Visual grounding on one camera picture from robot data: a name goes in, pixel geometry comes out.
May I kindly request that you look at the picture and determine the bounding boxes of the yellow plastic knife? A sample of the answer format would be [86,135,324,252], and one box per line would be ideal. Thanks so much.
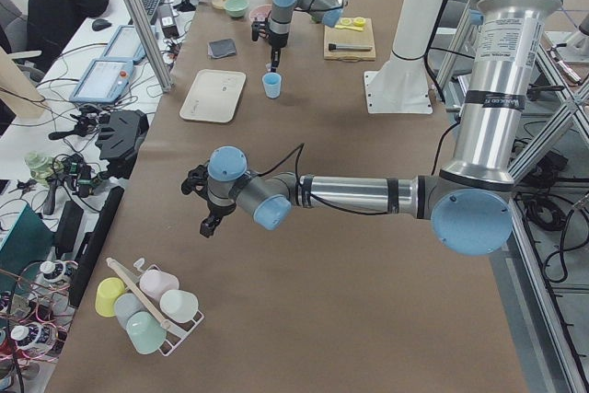
[334,24,364,32]

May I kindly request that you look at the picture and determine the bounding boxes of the blue teach pendant near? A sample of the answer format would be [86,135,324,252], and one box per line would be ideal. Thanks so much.
[69,57,134,104]

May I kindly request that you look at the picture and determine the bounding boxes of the cream rabbit tray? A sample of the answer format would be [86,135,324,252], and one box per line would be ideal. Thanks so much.
[179,69,247,123]

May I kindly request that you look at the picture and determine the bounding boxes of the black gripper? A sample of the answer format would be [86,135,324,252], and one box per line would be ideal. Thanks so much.
[200,194,237,237]
[268,30,289,73]

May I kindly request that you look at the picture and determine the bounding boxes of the grey folded cloth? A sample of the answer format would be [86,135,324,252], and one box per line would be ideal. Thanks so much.
[207,39,237,59]

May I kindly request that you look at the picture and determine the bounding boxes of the steel muddler black tip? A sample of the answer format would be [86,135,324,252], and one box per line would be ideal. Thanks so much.
[328,43,373,52]

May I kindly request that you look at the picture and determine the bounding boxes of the mint green bowl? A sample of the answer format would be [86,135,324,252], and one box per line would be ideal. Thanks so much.
[224,0,249,18]

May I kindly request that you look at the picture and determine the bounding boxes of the yellow cup on rack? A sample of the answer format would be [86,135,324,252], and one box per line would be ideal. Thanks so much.
[95,277,126,318]

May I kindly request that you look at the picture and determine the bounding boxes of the pink bowl of ice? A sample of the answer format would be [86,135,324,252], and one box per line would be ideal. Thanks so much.
[248,4,271,22]

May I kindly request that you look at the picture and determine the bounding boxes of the pink cup on rack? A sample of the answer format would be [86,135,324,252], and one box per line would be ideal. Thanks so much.
[139,269,179,302]

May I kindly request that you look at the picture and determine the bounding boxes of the blue teach pendant far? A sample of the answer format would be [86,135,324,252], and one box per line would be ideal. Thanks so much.
[102,25,146,64]

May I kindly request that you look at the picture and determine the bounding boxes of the wooden cutting board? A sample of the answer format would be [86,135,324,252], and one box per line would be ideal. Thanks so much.
[323,17,376,61]

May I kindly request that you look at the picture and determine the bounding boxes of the blue teach pendant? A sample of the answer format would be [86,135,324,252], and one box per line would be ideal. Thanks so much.
[102,25,146,64]
[69,57,134,104]

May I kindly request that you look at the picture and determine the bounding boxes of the mint cup on rack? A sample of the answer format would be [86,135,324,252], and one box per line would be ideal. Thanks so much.
[126,311,167,354]

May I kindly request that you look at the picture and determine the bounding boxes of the grey cup on rack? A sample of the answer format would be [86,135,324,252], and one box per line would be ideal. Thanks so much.
[114,292,145,329]

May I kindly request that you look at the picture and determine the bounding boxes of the blue plastic cup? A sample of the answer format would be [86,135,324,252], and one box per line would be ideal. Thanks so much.
[261,72,282,99]

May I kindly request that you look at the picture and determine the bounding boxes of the white cup on rack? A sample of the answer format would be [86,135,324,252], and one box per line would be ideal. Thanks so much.
[159,289,199,323]

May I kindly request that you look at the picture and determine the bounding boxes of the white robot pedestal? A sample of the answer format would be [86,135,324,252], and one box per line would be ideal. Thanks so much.
[364,0,468,114]

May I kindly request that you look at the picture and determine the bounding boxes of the white wire cup rack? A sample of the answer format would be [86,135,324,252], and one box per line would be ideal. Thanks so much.
[106,258,204,356]

